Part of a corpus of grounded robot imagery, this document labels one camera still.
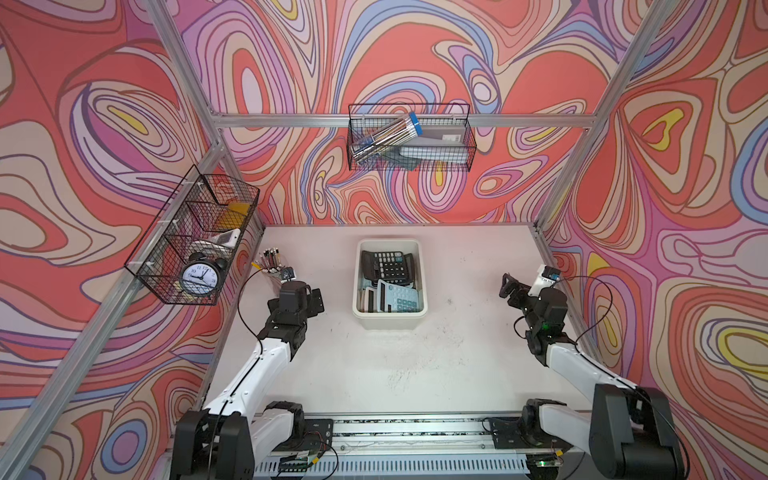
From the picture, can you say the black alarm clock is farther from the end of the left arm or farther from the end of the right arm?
the end of the right arm

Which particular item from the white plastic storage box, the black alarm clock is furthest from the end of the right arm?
the black alarm clock

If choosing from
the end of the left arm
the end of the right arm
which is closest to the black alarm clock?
the end of the left arm

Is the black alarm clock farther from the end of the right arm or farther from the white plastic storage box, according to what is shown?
the end of the right arm
